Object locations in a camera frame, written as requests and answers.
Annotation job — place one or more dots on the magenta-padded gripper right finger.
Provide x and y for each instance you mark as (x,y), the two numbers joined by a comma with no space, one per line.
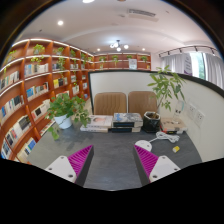
(163,166)

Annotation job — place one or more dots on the tall plant in black pot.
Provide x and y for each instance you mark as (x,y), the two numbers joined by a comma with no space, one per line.
(151,123)

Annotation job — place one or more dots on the ceiling lamp with round bulbs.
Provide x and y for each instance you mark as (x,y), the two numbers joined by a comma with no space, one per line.
(119,46)

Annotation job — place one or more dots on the thick dark-spined book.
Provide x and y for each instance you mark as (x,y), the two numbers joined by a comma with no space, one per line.
(126,129)

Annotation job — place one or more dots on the leafy plant in white pot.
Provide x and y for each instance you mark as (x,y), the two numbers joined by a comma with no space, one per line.
(63,121)

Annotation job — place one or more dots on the recessed ceiling lights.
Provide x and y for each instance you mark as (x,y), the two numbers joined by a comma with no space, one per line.
(60,23)

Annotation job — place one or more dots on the white and purple banner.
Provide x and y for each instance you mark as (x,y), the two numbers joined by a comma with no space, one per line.
(187,64)

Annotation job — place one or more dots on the tan padded chair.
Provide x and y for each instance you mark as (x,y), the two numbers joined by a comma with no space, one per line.
(141,101)
(110,103)

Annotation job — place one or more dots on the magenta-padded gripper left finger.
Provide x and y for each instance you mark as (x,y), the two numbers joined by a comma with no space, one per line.
(63,166)

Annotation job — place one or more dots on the thick book with grey cover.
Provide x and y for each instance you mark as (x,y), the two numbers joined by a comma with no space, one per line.
(128,119)

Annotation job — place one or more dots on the thin white book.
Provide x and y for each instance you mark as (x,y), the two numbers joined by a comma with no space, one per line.
(93,129)

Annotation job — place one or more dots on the white book with picture cover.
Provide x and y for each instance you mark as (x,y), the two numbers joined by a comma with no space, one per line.
(100,120)

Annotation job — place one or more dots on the white sheer curtain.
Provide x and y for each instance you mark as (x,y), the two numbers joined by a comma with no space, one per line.
(215,70)
(171,62)

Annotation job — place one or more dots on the orange bookshelf unit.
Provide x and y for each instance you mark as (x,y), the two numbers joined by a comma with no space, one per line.
(33,90)

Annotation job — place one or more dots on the book with red black spine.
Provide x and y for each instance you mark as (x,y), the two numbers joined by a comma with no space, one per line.
(171,132)

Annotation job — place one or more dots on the black track light rail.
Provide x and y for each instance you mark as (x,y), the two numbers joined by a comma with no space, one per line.
(186,48)

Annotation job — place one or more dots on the white sign on shelf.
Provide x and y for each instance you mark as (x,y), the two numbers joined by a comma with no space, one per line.
(133,64)

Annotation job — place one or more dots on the ceiling air vent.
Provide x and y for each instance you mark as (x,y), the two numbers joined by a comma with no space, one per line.
(142,14)

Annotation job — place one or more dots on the white wall socket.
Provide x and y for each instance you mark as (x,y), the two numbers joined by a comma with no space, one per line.
(191,111)
(199,118)

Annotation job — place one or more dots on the clear acrylic sign holder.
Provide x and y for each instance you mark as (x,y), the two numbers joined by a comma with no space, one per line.
(179,110)

